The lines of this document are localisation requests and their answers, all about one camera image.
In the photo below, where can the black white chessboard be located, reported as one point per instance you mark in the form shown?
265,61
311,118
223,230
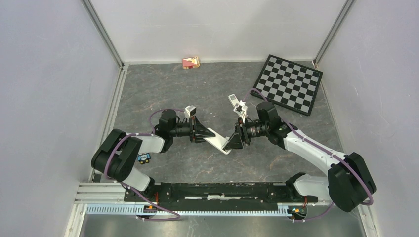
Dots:
288,84

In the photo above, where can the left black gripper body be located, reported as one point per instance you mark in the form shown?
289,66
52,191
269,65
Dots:
187,129

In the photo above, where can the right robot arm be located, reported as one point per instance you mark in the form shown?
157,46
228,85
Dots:
347,181

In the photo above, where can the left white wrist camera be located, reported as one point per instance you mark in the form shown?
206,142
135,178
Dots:
189,111

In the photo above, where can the blue owl toy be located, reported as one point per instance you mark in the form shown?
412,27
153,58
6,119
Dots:
144,158

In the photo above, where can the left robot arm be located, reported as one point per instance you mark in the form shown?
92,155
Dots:
116,156

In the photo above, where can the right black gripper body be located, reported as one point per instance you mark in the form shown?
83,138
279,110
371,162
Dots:
247,131

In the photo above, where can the white cable duct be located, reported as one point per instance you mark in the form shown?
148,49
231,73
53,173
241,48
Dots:
148,210

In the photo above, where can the red yellow small box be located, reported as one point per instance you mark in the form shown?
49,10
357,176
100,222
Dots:
189,63

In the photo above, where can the slim white remote control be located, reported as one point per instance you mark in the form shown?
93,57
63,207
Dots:
233,99

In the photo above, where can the white remote red buttons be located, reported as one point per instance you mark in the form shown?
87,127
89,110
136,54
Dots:
218,141

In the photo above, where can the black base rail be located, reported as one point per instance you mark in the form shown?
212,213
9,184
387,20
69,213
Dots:
257,196

